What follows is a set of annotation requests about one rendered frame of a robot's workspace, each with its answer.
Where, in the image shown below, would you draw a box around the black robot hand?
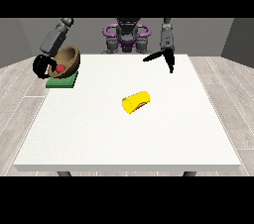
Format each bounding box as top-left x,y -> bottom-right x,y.
32,54 -> 59,80
142,48 -> 176,74

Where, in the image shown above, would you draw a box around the brown wooden bowl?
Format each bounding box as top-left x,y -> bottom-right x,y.
48,45 -> 81,79

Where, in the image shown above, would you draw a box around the green square pad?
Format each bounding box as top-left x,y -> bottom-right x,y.
45,69 -> 79,89

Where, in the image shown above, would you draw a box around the yellow cup with melon print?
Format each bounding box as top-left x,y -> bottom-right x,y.
121,90 -> 152,115

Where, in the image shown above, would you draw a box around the grey robot trunk purple rings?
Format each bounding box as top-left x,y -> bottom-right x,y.
101,18 -> 153,56

